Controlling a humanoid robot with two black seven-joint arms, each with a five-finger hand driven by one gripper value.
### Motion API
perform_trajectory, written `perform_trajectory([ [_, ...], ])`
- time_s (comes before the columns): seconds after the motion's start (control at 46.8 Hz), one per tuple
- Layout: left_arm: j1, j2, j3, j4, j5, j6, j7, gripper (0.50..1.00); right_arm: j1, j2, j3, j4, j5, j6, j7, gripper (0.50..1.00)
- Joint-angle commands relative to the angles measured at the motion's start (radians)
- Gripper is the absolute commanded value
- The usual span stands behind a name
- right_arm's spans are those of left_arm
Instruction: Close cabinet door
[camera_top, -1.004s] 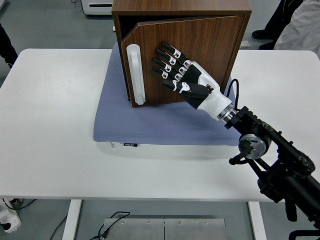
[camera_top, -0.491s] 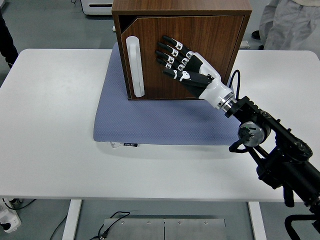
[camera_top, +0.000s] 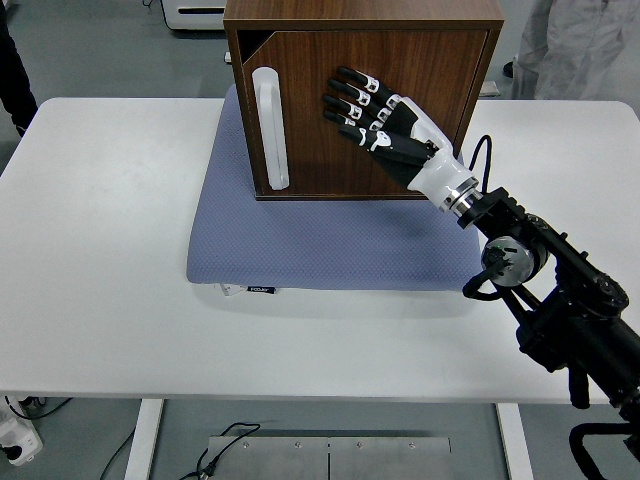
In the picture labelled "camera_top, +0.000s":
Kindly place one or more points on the brown wooden cabinet body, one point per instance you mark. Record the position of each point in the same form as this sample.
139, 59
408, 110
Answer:
360, 10

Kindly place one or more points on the white table leg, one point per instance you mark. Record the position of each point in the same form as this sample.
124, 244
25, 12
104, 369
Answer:
144, 440
515, 445

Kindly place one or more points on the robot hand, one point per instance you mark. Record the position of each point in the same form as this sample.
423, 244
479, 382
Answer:
400, 140

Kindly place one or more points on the white mat tag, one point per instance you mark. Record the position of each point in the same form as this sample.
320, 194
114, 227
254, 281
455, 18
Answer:
226, 290

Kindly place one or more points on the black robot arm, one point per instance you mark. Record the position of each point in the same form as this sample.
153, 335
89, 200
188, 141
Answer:
575, 320

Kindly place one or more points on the grey flat floor object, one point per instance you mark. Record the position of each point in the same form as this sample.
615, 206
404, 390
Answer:
491, 88

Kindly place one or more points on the black mat label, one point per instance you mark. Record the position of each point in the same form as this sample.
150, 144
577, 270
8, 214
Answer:
262, 290

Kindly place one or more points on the white power strip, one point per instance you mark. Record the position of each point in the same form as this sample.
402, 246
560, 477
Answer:
20, 440

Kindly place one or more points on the blue-grey textured mat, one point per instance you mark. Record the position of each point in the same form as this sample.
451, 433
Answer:
325, 240

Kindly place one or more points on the person in dark clothing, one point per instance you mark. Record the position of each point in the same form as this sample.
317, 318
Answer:
15, 75

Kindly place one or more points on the grey metal plate with screws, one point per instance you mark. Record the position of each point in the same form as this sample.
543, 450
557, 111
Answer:
310, 460

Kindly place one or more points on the person in light clothing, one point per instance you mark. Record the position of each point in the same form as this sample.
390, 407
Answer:
565, 45

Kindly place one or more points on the brown wooden cabinet door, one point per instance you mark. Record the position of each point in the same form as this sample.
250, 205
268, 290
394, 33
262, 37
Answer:
325, 165

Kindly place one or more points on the white appliance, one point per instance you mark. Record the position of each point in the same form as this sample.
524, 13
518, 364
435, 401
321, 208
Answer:
195, 20

